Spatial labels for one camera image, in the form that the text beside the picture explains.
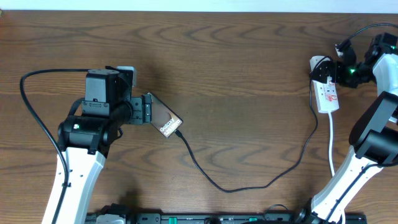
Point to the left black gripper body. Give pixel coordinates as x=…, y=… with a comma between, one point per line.
x=142, y=109

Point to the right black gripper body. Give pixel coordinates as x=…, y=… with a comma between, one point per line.
x=350, y=74

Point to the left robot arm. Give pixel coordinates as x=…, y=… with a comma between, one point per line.
x=85, y=140

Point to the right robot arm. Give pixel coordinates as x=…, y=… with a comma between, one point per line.
x=373, y=146

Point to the white power strip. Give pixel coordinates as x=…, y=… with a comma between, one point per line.
x=325, y=89

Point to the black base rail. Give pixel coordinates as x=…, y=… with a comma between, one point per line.
x=156, y=218

